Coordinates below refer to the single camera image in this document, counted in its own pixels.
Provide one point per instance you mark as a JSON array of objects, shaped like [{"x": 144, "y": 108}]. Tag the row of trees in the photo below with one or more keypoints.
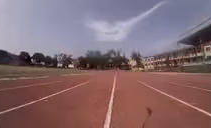
[{"x": 96, "y": 60}]

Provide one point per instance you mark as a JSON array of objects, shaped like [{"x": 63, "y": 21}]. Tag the small white building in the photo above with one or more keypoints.
[{"x": 70, "y": 65}]

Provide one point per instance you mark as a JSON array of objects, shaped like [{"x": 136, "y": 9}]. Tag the red running track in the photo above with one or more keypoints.
[{"x": 76, "y": 106}]

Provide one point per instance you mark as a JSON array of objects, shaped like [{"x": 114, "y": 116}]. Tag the long pale multi-storey building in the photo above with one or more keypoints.
[{"x": 159, "y": 61}]

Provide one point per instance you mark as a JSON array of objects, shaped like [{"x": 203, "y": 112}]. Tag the dry grass field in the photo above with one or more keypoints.
[{"x": 26, "y": 70}]

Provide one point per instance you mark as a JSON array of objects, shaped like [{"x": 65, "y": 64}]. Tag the low dark wall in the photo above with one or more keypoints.
[{"x": 201, "y": 68}]

